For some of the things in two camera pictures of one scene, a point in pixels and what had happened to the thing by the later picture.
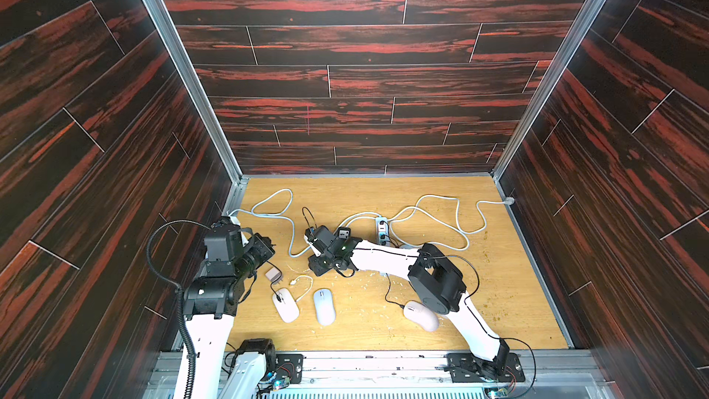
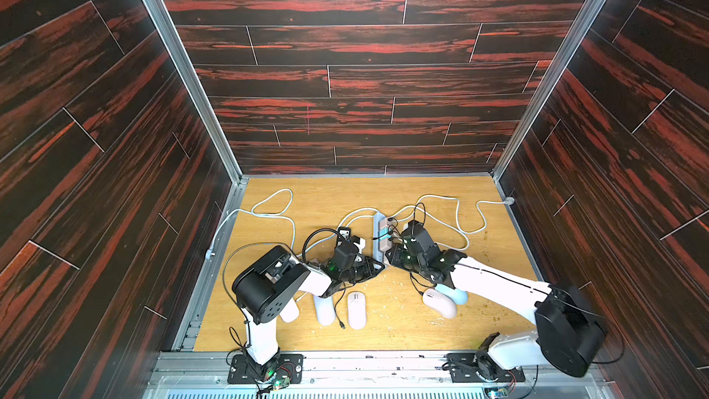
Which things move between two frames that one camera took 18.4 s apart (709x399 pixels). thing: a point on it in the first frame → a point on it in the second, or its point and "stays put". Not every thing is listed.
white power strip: (382, 231) stays put
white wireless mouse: (287, 308) stays put
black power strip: (343, 233) stays put
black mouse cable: (385, 296) → (335, 308)
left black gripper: (261, 245) → (367, 268)
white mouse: (324, 307) stays put
